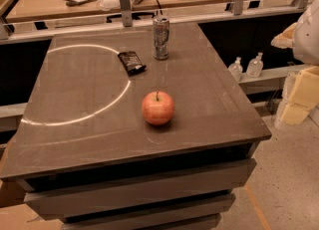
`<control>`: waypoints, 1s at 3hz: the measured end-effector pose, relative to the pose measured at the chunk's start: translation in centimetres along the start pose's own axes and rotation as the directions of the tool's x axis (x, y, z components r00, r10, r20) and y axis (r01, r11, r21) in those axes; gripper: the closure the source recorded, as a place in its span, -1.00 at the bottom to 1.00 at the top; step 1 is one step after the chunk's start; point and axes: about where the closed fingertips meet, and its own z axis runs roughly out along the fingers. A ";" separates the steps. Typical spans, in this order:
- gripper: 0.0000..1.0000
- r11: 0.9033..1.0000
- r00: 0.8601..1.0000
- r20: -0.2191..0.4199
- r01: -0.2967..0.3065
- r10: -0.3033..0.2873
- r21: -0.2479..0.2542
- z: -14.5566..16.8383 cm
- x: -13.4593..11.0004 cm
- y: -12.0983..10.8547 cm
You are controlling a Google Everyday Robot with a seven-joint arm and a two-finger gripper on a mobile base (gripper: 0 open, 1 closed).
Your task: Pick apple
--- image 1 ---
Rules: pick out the red apple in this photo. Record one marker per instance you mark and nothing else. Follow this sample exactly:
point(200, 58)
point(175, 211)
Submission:
point(157, 108)

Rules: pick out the black snack packet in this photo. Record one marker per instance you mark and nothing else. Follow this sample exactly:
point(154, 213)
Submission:
point(131, 62)

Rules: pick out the silver drink can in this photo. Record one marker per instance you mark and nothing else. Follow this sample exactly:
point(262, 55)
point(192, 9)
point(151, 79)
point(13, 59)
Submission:
point(161, 35)

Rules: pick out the clear plastic bottle left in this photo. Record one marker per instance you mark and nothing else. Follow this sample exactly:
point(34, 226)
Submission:
point(236, 69)

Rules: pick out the clear plastic bottle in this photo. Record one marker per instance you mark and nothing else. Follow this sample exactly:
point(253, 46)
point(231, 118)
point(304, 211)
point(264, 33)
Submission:
point(236, 69)
point(255, 66)

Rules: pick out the grey drawer cabinet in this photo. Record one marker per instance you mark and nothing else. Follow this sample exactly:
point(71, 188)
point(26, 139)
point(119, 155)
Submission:
point(85, 155)

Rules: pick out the clear plastic bottle right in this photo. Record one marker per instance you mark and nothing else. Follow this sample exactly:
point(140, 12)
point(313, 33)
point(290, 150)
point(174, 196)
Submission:
point(255, 66)

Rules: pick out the yellow foam block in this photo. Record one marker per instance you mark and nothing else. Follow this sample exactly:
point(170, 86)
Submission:
point(300, 96)

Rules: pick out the white robot shell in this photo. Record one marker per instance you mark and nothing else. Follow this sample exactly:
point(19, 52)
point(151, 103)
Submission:
point(302, 37)

